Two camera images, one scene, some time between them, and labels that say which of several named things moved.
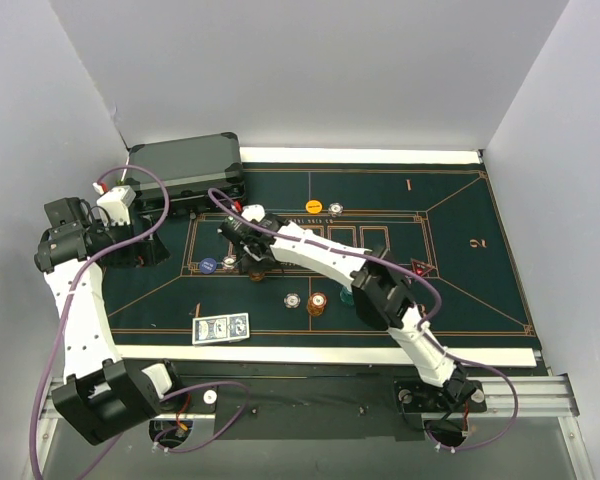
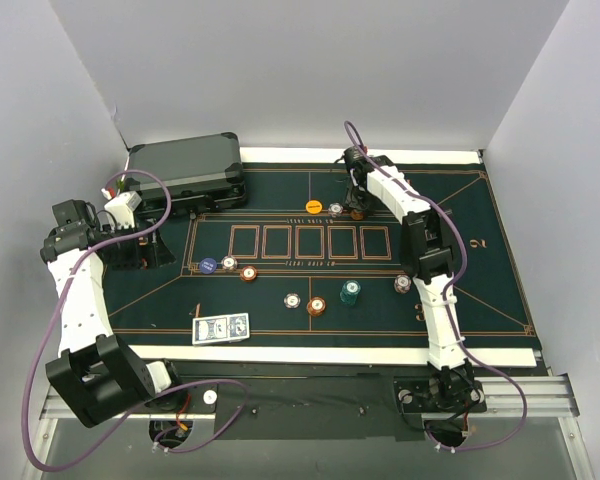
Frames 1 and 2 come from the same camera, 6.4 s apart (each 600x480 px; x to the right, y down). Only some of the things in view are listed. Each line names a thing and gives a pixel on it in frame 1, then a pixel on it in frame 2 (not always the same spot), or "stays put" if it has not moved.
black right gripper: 252,255 -> 356,185
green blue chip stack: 346,296 stays put
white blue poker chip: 336,209 stays put
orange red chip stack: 316,303 stays put
